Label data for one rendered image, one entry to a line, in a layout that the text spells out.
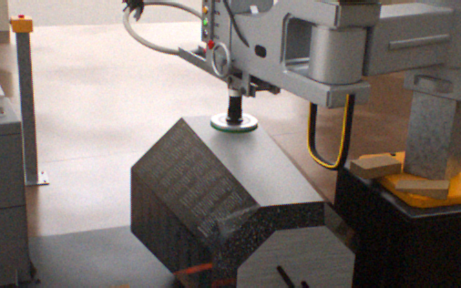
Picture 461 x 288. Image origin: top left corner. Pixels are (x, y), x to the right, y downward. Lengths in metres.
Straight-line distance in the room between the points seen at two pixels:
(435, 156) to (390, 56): 0.61
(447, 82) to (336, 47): 0.63
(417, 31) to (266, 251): 0.97
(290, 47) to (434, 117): 0.72
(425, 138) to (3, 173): 1.91
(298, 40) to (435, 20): 0.51
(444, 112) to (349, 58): 0.66
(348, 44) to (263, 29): 0.42
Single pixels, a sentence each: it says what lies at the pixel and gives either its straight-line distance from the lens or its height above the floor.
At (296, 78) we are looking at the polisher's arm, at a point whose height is 1.27.
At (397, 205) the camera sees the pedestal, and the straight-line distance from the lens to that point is 2.87.
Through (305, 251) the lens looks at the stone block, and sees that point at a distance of 2.50.
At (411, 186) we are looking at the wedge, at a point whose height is 0.80.
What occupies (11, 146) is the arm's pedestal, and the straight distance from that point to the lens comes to 3.37.
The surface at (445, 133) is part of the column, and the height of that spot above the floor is 1.00.
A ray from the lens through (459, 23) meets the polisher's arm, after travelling 2.81.
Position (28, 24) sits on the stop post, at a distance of 4.48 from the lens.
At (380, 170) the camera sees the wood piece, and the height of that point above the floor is 0.81.
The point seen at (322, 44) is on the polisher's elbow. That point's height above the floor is 1.42.
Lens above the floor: 1.92
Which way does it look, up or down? 21 degrees down
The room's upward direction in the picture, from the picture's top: 3 degrees clockwise
